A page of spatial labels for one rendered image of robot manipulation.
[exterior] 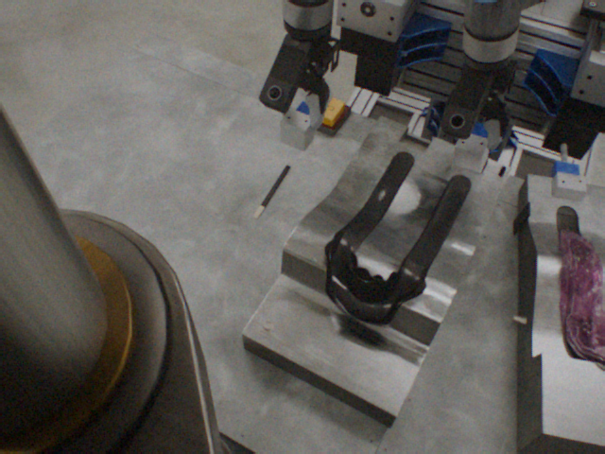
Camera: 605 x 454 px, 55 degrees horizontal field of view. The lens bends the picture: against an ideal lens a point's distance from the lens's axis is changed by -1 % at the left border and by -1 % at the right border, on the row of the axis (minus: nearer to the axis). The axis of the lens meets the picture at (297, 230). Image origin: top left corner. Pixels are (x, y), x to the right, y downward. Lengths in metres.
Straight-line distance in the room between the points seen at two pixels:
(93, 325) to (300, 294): 0.79
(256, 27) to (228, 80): 1.48
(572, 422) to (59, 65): 2.41
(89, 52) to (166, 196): 1.73
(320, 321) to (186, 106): 0.60
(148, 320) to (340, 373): 0.73
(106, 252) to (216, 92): 1.15
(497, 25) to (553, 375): 0.49
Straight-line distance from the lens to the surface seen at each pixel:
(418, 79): 1.50
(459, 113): 0.93
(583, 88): 1.27
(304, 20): 0.89
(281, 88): 0.90
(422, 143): 1.15
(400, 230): 0.99
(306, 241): 0.91
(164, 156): 1.22
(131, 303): 0.18
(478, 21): 0.87
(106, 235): 0.20
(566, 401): 0.91
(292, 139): 1.05
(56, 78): 2.74
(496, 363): 1.02
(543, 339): 0.98
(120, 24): 2.94
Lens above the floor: 1.70
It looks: 56 degrees down
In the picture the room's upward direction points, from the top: 1 degrees clockwise
